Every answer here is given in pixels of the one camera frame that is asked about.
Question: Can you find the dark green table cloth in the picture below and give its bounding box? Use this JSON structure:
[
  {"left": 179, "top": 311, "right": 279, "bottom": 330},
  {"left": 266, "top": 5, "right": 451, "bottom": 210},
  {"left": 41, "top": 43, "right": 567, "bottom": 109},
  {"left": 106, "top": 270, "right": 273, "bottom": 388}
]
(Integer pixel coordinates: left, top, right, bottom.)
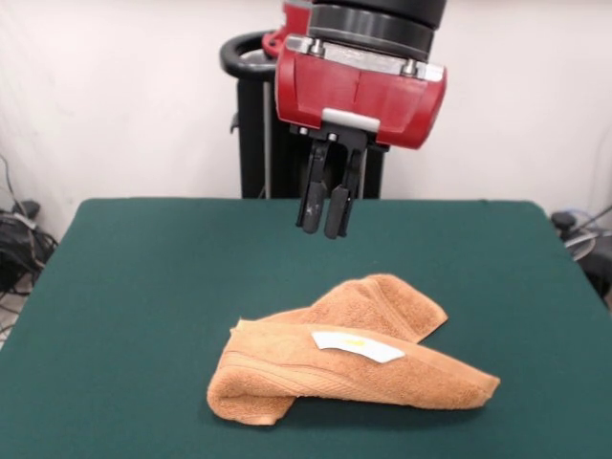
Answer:
[{"left": 0, "top": 197, "right": 612, "bottom": 459}]

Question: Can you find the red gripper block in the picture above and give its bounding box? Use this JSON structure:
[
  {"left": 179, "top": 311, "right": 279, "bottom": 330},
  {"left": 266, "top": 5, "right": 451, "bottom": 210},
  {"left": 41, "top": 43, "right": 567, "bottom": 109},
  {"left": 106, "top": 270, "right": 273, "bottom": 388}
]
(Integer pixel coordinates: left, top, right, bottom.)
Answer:
[{"left": 273, "top": 35, "right": 449, "bottom": 239}]

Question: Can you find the black cable tangle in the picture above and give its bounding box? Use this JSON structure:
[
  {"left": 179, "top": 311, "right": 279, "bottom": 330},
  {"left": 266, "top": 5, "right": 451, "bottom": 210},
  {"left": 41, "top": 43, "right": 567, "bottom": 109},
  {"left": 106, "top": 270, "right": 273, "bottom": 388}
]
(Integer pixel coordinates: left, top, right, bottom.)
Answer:
[{"left": 0, "top": 152, "right": 61, "bottom": 336}]

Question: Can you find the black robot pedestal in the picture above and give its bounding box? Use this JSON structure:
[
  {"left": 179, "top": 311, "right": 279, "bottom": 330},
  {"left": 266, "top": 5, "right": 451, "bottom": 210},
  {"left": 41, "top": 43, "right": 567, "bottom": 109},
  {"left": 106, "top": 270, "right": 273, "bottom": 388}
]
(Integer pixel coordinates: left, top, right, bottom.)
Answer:
[{"left": 219, "top": 31, "right": 386, "bottom": 200}]

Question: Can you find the orange terry towel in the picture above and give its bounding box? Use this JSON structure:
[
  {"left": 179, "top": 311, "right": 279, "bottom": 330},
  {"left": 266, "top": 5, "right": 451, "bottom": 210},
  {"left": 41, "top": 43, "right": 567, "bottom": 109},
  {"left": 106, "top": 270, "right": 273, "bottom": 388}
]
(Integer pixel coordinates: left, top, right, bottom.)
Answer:
[{"left": 206, "top": 273, "right": 502, "bottom": 426}]

